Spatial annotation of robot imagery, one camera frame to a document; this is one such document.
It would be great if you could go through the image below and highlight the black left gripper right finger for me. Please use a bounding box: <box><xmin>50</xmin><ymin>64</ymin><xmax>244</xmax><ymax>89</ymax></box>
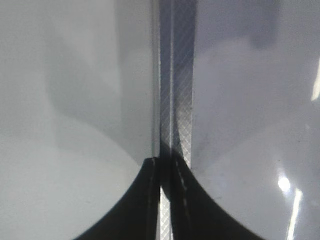
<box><xmin>170</xmin><ymin>151</ymin><xmax>261</xmax><ymax>240</ymax></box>

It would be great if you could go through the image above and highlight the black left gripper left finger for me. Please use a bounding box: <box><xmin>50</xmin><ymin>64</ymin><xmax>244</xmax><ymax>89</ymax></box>
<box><xmin>76</xmin><ymin>157</ymin><xmax>160</xmax><ymax>240</ymax></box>

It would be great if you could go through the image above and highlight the white framed whiteboard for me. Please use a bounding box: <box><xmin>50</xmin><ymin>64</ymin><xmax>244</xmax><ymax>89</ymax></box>
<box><xmin>154</xmin><ymin>0</ymin><xmax>320</xmax><ymax>240</ymax></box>

